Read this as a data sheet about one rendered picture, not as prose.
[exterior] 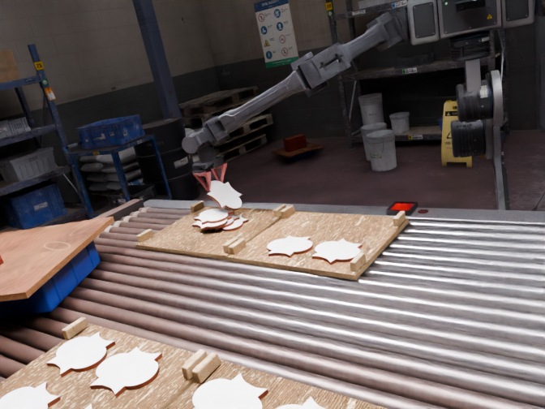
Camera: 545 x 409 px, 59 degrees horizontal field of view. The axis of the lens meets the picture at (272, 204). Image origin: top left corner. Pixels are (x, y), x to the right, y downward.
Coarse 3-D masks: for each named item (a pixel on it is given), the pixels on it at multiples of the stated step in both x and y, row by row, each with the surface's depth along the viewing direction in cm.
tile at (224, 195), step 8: (216, 184) 169; (224, 184) 171; (216, 192) 166; (224, 192) 168; (232, 192) 170; (216, 200) 164; (224, 200) 165; (232, 200) 167; (240, 200) 169; (232, 208) 165
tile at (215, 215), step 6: (210, 210) 170; (216, 210) 169; (222, 210) 168; (228, 210) 167; (204, 216) 166; (210, 216) 165; (216, 216) 163; (222, 216) 162; (228, 216) 163; (204, 222) 161; (210, 222) 161; (216, 222) 160
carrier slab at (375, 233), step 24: (312, 216) 157; (336, 216) 153; (360, 216) 149; (264, 240) 145; (312, 240) 138; (336, 240) 135; (360, 240) 132; (384, 240) 129; (264, 264) 132; (288, 264) 127; (312, 264) 125; (336, 264) 122
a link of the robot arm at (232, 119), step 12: (300, 60) 138; (300, 72) 142; (288, 84) 142; (300, 84) 140; (324, 84) 139; (264, 96) 146; (276, 96) 145; (288, 96) 144; (240, 108) 151; (252, 108) 149; (264, 108) 148; (216, 120) 156; (228, 120) 155; (240, 120) 153; (216, 132) 158; (228, 132) 157
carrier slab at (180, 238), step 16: (208, 208) 186; (240, 208) 179; (176, 224) 176; (256, 224) 160; (272, 224) 159; (160, 240) 163; (176, 240) 160; (192, 240) 157; (208, 240) 154; (224, 240) 152; (208, 256) 145; (224, 256) 141
